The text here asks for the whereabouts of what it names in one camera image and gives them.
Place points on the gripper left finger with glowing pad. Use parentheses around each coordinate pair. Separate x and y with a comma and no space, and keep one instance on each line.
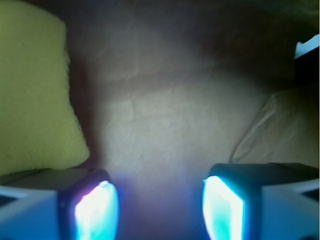
(69,204)

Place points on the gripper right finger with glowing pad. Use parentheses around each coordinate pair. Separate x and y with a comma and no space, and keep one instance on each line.
(269,201)

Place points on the yellow sponge with green pad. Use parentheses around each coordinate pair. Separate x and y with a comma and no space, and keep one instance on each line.
(38,125)

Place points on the brown paper bag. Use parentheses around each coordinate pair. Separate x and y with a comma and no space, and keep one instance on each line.
(164,89)

